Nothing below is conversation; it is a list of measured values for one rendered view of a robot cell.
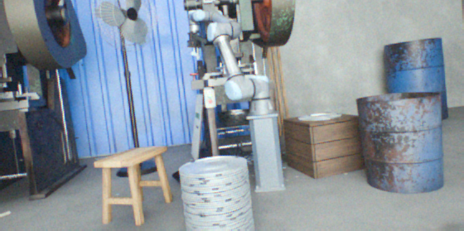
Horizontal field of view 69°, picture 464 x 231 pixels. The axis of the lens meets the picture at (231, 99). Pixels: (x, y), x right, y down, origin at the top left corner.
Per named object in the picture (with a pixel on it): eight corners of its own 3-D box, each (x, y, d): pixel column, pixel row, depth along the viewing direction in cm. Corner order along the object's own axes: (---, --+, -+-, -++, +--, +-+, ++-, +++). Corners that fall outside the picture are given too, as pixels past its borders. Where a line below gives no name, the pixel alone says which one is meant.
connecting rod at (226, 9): (236, 26, 270) (231, -17, 268) (221, 28, 268) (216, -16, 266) (232, 31, 290) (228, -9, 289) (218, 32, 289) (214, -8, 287)
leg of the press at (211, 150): (222, 172, 250) (208, 51, 246) (207, 174, 249) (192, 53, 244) (211, 149, 341) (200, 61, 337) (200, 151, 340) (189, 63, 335)
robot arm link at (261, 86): (274, 96, 199) (272, 73, 199) (254, 98, 194) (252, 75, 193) (263, 96, 210) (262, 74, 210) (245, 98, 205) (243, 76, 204)
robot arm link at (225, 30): (258, 92, 192) (229, 17, 213) (234, 94, 186) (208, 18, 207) (250, 101, 202) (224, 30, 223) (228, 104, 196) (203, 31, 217)
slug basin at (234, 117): (262, 122, 269) (260, 110, 268) (220, 127, 264) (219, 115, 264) (253, 118, 303) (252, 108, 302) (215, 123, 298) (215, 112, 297)
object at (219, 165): (260, 161, 142) (260, 159, 142) (208, 180, 123) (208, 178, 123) (216, 155, 164) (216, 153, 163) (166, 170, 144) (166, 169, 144)
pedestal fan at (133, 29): (173, 173, 263) (147, -32, 255) (88, 186, 254) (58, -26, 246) (176, 146, 386) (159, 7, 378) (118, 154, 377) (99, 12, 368)
